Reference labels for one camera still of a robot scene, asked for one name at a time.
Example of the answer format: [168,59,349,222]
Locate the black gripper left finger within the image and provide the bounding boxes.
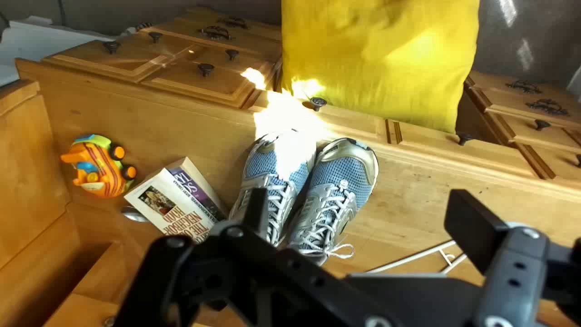
[115,188,396,327]

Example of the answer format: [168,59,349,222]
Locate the white paperback book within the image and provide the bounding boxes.
[124,168,219,244]

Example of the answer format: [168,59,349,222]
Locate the yellow pillow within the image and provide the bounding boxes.
[280,0,484,135]

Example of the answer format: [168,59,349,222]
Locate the blue grey mesh sneaker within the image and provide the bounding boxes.
[286,137,382,268]
[228,133,318,248]

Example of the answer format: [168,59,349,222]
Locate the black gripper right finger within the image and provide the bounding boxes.
[444,190,581,327]

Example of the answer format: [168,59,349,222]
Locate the orange toy car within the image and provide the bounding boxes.
[59,133,140,201]

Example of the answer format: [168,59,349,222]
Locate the white wire clothes hanger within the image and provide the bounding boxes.
[364,239,473,277]

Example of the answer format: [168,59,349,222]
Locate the wooden roll-top desk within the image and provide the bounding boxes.
[0,6,581,327]

